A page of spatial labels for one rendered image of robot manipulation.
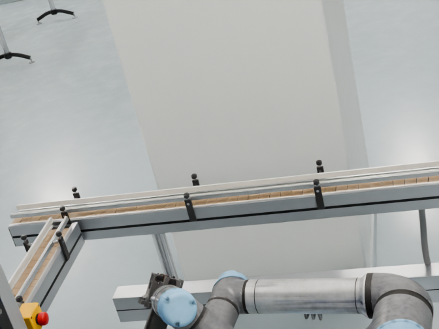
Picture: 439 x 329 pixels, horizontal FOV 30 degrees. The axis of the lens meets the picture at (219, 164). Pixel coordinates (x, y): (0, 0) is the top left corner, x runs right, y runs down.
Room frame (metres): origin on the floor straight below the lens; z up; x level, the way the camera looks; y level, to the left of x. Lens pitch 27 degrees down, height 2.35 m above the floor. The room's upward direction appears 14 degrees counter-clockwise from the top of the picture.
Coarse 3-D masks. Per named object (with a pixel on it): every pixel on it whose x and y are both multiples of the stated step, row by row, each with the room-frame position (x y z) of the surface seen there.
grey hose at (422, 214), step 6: (420, 210) 2.37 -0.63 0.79; (420, 216) 2.38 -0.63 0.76; (420, 222) 2.38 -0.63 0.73; (420, 228) 2.39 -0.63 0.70; (426, 228) 2.38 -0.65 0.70; (420, 234) 2.39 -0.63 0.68; (426, 234) 2.38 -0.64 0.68; (426, 240) 2.38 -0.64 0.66; (426, 246) 2.38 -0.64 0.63; (426, 252) 2.38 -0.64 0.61; (426, 258) 2.38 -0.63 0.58; (426, 264) 2.38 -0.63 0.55
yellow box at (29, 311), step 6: (18, 306) 2.03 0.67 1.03; (24, 306) 2.02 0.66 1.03; (30, 306) 2.01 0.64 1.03; (36, 306) 2.01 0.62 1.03; (24, 312) 1.99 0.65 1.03; (30, 312) 1.98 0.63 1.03; (36, 312) 2.00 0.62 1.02; (24, 318) 1.96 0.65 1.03; (30, 318) 1.96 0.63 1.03; (36, 318) 1.98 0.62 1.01; (30, 324) 1.96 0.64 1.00; (36, 324) 1.97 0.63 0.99
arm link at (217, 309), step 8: (208, 304) 1.44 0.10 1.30; (216, 304) 1.43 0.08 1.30; (224, 304) 1.43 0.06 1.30; (208, 312) 1.39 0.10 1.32; (216, 312) 1.40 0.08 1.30; (224, 312) 1.41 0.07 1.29; (232, 312) 1.42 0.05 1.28; (200, 320) 1.37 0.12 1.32; (208, 320) 1.37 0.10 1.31; (216, 320) 1.38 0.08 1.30; (224, 320) 1.39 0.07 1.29; (232, 320) 1.40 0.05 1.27; (192, 328) 1.36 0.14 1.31; (200, 328) 1.36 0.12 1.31; (208, 328) 1.36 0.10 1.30; (216, 328) 1.36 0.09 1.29; (224, 328) 1.37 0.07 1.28; (232, 328) 1.38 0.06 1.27
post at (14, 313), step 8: (0, 264) 1.94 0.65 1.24; (0, 272) 1.92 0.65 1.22; (0, 280) 1.91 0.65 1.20; (0, 288) 1.90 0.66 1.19; (8, 288) 1.93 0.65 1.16; (0, 296) 1.88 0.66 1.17; (8, 296) 1.92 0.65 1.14; (8, 304) 1.90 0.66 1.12; (16, 304) 1.94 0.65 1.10; (8, 312) 1.89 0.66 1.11; (16, 312) 1.92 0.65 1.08; (16, 320) 1.91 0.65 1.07; (16, 328) 1.89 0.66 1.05; (24, 328) 1.93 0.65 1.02
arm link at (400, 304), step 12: (384, 300) 1.28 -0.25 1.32; (396, 300) 1.27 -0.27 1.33; (408, 300) 1.26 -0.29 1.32; (420, 300) 1.27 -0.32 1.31; (384, 312) 1.25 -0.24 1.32; (396, 312) 1.23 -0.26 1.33; (408, 312) 1.23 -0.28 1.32; (420, 312) 1.24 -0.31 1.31; (432, 312) 1.27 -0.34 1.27; (372, 324) 1.24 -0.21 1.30; (384, 324) 1.21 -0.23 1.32; (396, 324) 1.20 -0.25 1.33; (408, 324) 1.20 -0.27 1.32; (420, 324) 1.20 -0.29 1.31
